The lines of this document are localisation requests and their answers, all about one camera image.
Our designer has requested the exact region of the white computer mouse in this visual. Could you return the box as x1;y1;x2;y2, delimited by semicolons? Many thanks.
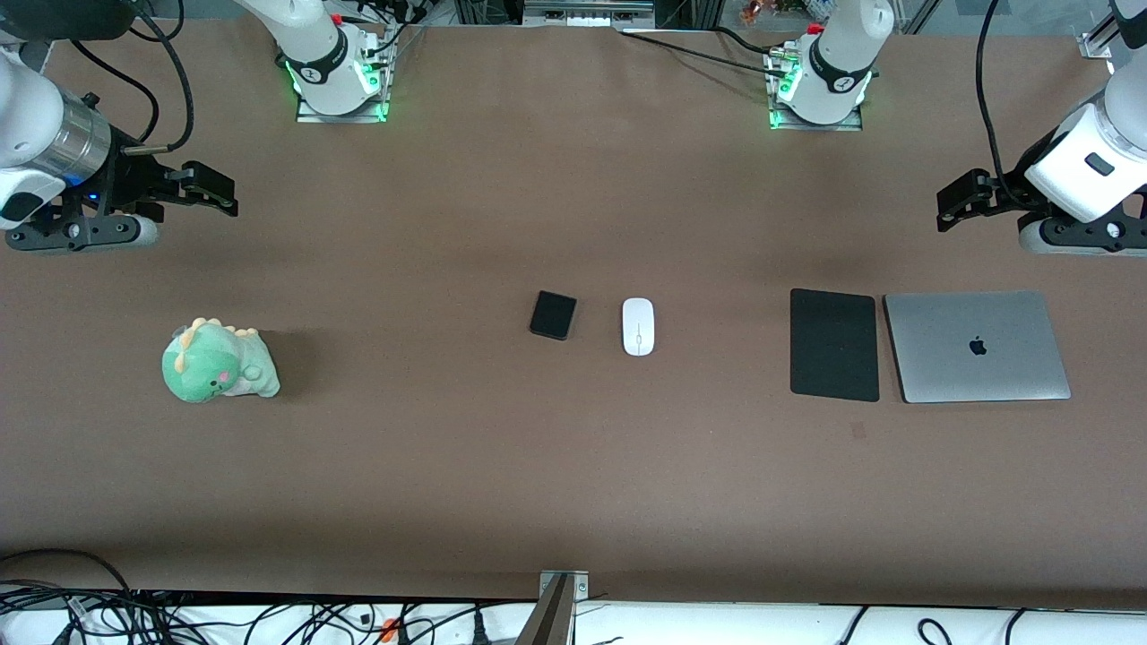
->
622;297;656;357

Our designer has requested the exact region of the small black square case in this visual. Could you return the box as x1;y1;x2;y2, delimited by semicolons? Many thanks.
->
529;290;578;341

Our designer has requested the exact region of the black mouse pad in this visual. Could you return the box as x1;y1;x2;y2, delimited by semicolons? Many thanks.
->
789;288;881;402

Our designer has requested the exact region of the silver grey laptop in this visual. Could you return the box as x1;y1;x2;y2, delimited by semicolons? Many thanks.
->
884;290;1073;404

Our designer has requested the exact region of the green dinosaur plush toy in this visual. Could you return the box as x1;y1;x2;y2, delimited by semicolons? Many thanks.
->
161;317;281;403

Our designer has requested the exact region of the silver metal box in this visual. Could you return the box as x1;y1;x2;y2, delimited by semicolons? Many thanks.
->
524;0;655;28

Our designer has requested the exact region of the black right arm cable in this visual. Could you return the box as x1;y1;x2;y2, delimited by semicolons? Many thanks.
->
121;0;196;155

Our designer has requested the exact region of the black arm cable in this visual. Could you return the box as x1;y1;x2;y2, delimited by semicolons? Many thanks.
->
975;0;1024;205
121;0;196;155

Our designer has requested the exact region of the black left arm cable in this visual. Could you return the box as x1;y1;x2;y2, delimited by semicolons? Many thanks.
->
975;0;1024;205

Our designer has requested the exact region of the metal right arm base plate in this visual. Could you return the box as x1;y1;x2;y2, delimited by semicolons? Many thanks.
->
296;94;391;124

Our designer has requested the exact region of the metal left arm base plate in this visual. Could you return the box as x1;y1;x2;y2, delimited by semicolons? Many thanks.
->
769;103;866;132

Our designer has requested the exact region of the aluminium profile rail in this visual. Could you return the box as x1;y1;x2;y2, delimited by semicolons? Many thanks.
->
1080;0;1134;60

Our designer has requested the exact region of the black cable on table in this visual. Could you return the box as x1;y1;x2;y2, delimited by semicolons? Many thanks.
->
618;30;794;80

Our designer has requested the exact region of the black looped cable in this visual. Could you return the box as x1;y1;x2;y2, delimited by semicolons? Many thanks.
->
0;548;135;603

